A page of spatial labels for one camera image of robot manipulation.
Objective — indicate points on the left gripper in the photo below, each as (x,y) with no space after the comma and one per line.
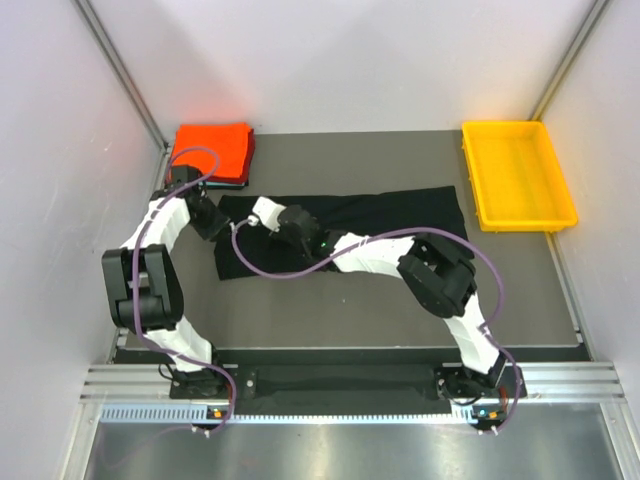
(218,222)

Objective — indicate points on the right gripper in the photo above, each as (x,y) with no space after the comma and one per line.
(281,232)

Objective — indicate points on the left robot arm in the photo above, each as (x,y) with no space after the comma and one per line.
(143,289)

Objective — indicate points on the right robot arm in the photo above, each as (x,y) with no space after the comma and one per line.
(440,276)

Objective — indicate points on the teal folded t-shirt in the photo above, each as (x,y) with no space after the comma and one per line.
(207,184)

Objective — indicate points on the orange folded t-shirt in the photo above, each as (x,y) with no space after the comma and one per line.
(208,146)

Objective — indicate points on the red folded t-shirt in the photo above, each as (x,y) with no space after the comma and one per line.
(251,145)

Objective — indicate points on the yellow plastic tray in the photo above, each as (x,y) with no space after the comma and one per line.
(515,176)

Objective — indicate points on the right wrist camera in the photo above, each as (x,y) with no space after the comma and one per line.
(265,212)

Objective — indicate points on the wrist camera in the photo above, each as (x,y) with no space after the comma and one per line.
(265,212)
(182,174)

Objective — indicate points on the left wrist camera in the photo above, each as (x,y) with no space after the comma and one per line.
(182,174)

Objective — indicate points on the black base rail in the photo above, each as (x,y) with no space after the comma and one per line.
(366,389)

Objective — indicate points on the grey slotted cable duct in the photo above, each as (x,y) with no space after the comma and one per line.
(202,414)

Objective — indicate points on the left aluminium frame post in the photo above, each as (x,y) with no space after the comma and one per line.
(107,47)

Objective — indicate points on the aluminium frame post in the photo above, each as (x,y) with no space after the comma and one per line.
(107,47)
(587,26)

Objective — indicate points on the right aluminium frame post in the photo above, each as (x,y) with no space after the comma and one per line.
(587,26)

